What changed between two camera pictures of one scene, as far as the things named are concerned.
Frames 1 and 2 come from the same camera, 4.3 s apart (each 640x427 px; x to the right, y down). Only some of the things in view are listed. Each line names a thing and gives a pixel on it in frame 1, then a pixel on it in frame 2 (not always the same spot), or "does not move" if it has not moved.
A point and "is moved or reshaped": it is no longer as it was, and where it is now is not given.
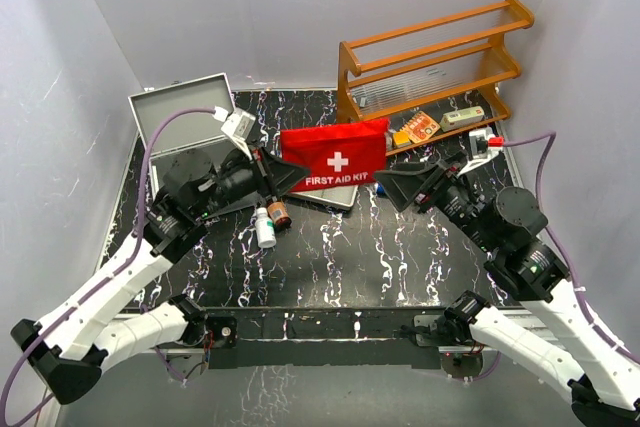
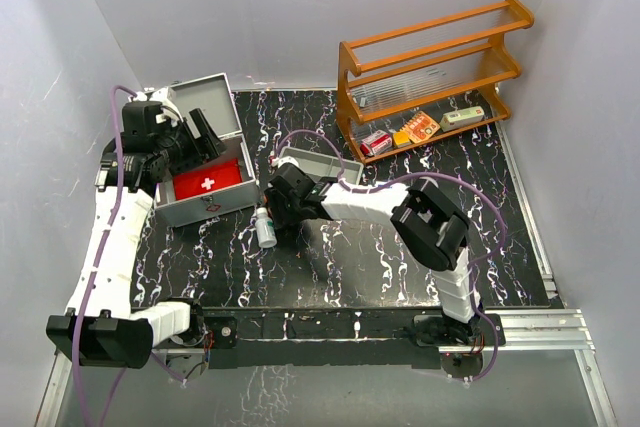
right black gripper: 431,179 -> 282,216
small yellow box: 401,139 does not move
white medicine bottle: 265,229 does not move
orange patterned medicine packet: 420,127 does not move
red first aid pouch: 337,154 is moved or reshaped
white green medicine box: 461,117 does not move
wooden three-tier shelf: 434,83 does not move
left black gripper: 273,176 -> 205,147
